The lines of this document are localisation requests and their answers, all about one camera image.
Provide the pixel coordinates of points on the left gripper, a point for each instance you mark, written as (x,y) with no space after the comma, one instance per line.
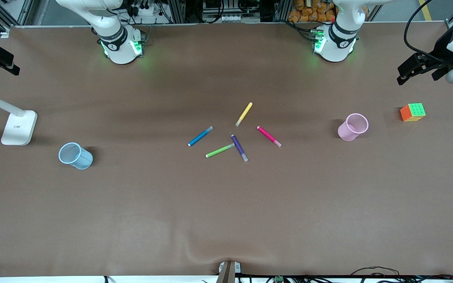
(439,54)

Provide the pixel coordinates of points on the pink marker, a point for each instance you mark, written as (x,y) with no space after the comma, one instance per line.
(267,135)

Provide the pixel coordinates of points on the blue marker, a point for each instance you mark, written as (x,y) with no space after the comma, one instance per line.
(200,136)

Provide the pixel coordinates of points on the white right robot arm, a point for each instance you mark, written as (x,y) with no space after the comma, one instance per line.
(116,51)

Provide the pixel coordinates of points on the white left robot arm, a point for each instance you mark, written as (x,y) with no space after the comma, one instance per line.
(338,49)

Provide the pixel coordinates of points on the multicoloured puzzle cube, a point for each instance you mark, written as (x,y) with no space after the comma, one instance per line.
(412,113)

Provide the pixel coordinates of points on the pink plastic cup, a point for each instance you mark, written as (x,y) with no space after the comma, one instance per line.
(346,131)

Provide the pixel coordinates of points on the blue plastic cup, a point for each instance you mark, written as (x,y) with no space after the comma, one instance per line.
(83,161)

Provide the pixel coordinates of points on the orange snack bags pile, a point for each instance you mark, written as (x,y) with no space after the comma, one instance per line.
(305,15)

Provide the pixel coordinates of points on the white power strip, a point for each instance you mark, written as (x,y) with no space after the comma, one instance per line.
(148,11)

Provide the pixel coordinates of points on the yellow marker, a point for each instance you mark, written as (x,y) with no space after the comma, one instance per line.
(244,113)

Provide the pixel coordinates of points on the white ridged connector strip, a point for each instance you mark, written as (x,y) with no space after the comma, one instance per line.
(230,18)

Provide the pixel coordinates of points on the purple marker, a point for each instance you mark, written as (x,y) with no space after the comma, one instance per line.
(238,146)

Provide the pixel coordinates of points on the green marker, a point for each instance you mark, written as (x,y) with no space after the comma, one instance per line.
(218,151)

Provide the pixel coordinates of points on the brown table mat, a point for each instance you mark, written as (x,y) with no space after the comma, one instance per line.
(226,216)

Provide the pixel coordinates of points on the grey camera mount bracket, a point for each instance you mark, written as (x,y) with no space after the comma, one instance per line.
(226,273)

